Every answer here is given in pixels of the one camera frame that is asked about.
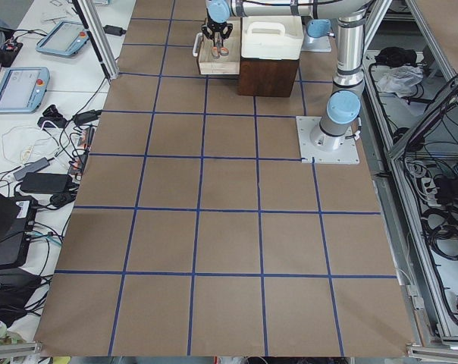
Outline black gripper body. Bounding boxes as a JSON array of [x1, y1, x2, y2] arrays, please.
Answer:
[[201, 20, 232, 41]]

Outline grey scissors with orange handles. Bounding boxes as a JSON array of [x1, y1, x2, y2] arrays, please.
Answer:
[[211, 41, 229, 59]]

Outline wooden drawer with white handle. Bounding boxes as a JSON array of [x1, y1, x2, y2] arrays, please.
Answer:
[[193, 18, 241, 75]]

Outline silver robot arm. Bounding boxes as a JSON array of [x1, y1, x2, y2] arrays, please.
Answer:
[[202, 1, 369, 152], [306, 19, 331, 39]]

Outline dark wooden drawer cabinet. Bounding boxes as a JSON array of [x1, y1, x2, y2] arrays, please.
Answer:
[[237, 58, 300, 98]]

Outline white foam tray box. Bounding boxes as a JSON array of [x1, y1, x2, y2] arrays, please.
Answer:
[[241, 16, 304, 60]]

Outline black power adapter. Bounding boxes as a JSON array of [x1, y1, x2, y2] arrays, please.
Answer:
[[103, 24, 127, 36]]

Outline far teach pendant tablet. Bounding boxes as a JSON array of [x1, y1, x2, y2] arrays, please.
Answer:
[[36, 20, 88, 57]]

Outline teach pendant tablet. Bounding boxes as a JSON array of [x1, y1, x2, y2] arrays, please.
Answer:
[[36, 20, 88, 57], [0, 67, 50, 114]]

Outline near teach pendant tablet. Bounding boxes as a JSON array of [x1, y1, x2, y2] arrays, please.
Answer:
[[0, 67, 50, 114]]

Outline black power brick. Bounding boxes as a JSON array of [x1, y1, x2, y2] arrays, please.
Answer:
[[20, 172, 73, 194]]

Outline black laptop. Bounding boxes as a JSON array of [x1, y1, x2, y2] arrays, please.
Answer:
[[0, 194, 37, 269]]

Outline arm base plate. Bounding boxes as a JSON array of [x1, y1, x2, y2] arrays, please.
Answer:
[[301, 34, 331, 53], [296, 116, 359, 165]]

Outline aluminium frame post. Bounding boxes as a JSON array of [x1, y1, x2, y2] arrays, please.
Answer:
[[73, 0, 119, 81]]

